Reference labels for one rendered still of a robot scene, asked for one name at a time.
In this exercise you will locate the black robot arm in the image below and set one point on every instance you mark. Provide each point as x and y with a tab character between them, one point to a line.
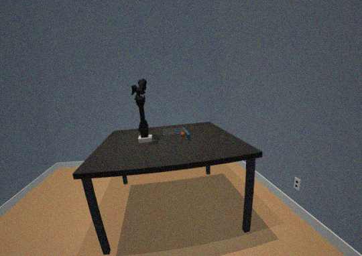
143	127

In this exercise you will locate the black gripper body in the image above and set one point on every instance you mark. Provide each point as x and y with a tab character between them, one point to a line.
134	87

